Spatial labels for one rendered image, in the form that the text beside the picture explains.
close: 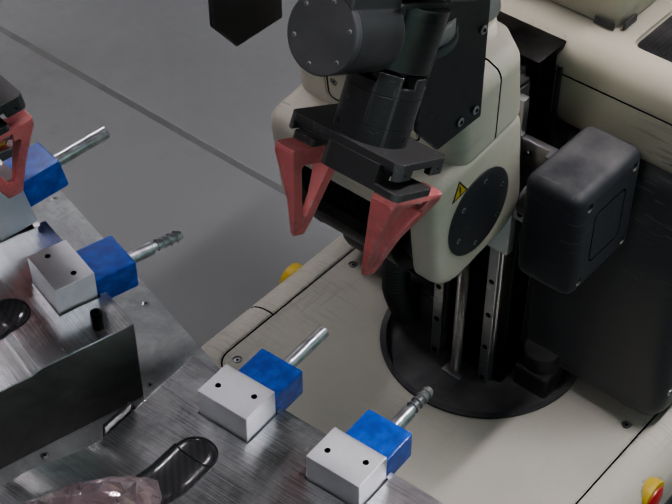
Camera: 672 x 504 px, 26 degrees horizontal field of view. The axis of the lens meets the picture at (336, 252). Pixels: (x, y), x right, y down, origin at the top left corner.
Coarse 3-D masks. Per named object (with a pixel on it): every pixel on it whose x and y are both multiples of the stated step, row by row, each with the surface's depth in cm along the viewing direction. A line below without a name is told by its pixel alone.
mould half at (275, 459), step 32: (192, 384) 118; (128, 416) 116; (160, 416) 116; (192, 416) 116; (288, 416) 116; (96, 448) 113; (128, 448) 113; (160, 448) 113; (224, 448) 113; (256, 448) 113; (288, 448) 113; (32, 480) 107; (64, 480) 108; (224, 480) 111; (256, 480) 111; (288, 480) 111
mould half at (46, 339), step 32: (0, 256) 124; (0, 288) 121; (32, 288) 121; (32, 320) 119; (64, 320) 119; (128, 320) 119; (0, 352) 116; (32, 352) 116; (64, 352) 116; (96, 352) 118; (128, 352) 120; (0, 384) 114; (32, 384) 115; (64, 384) 117; (96, 384) 120; (128, 384) 122; (0, 416) 115; (32, 416) 117; (64, 416) 120; (96, 416) 122; (0, 448) 117; (32, 448) 120
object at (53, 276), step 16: (64, 240) 122; (112, 240) 123; (160, 240) 125; (176, 240) 126; (32, 256) 120; (48, 256) 120; (64, 256) 120; (80, 256) 122; (96, 256) 122; (112, 256) 122; (128, 256) 122; (144, 256) 124; (32, 272) 121; (48, 272) 119; (64, 272) 119; (80, 272) 119; (96, 272) 121; (112, 272) 121; (128, 272) 122; (48, 288) 119; (64, 288) 118; (80, 288) 119; (96, 288) 120; (112, 288) 122; (128, 288) 123; (64, 304) 119; (80, 304) 120
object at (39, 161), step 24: (72, 144) 128; (96, 144) 129; (0, 168) 124; (48, 168) 125; (0, 192) 123; (24, 192) 125; (48, 192) 126; (0, 216) 124; (24, 216) 126; (0, 240) 126
